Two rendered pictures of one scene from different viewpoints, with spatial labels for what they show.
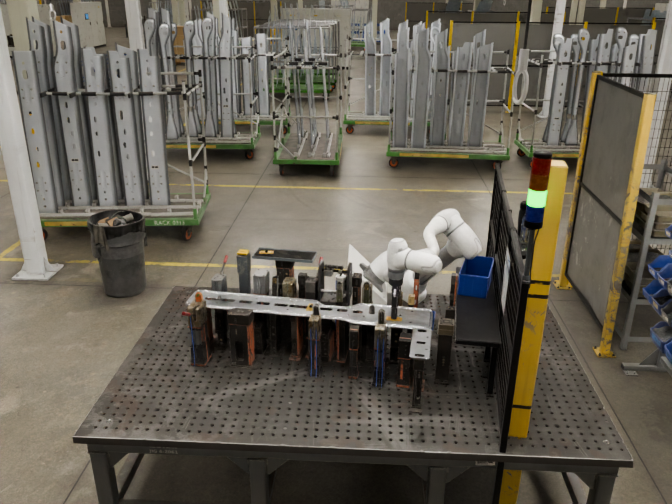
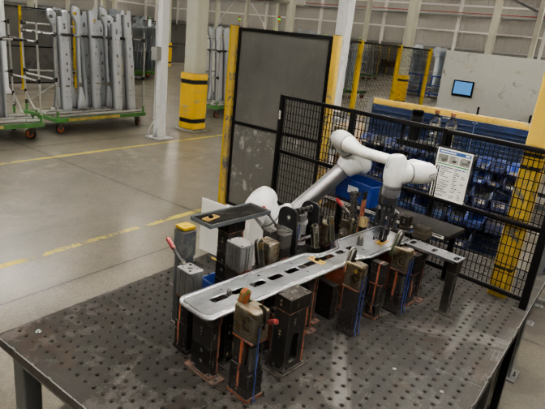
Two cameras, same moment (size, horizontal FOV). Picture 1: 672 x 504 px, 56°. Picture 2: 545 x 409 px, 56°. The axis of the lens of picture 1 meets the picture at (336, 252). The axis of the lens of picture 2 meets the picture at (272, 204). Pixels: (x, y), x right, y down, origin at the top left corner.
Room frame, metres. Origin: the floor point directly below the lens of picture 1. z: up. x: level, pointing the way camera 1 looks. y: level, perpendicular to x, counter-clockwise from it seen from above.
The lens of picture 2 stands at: (2.16, 2.04, 1.94)
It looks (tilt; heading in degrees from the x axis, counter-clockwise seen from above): 18 degrees down; 302
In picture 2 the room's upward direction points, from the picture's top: 6 degrees clockwise
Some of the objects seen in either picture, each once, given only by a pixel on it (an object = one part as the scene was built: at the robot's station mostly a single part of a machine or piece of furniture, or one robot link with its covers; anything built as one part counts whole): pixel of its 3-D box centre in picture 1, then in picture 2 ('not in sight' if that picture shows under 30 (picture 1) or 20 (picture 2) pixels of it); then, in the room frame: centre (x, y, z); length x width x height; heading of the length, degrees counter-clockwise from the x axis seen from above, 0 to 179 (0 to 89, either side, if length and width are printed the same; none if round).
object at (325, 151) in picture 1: (310, 107); not in sight; (10.09, 0.42, 0.88); 1.91 x 1.00 x 1.76; 178
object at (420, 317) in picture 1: (307, 308); (315, 263); (3.08, 0.16, 1.00); 1.38 x 0.22 x 0.02; 80
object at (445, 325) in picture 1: (443, 351); (417, 256); (2.83, -0.57, 0.88); 0.08 x 0.08 x 0.36; 80
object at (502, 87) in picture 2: not in sight; (488, 103); (3.88, -7.13, 1.22); 1.60 x 0.54 x 2.45; 177
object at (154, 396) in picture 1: (352, 356); (330, 303); (3.09, -0.10, 0.68); 2.56 x 1.61 x 0.04; 87
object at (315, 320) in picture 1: (315, 344); (351, 297); (2.90, 0.11, 0.87); 0.12 x 0.09 x 0.35; 170
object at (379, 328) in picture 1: (379, 354); (397, 279); (2.81, -0.23, 0.87); 0.12 x 0.09 x 0.35; 170
